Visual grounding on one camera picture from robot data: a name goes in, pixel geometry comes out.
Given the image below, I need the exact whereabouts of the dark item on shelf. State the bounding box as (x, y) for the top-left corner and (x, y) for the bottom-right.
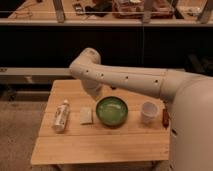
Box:
(72, 0), (113, 18)

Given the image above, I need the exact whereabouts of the wooden table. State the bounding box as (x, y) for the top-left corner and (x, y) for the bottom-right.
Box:
(31, 80), (169, 165)

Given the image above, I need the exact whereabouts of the white plastic bottle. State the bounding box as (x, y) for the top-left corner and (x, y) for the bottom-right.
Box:
(52, 100), (70, 133)

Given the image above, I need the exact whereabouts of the green bowl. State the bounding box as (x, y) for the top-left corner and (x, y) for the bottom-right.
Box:
(96, 96), (128, 127)

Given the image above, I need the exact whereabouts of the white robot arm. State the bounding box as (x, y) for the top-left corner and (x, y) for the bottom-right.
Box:
(69, 48), (213, 171)

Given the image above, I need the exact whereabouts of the red tray on shelf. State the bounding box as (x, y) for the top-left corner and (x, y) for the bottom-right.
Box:
(112, 0), (174, 18)

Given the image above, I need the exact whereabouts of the white sponge block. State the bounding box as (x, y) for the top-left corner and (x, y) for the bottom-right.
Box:
(80, 107), (93, 125)

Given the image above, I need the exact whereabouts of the metal shelf rack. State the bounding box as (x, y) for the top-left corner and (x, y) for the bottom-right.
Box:
(0, 0), (213, 84)

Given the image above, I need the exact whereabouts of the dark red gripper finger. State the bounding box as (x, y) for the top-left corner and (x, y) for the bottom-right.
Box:
(162, 109), (169, 129)

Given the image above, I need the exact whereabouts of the white plastic cup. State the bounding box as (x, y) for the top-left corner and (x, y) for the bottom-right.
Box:
(141, 101), (159, 124)

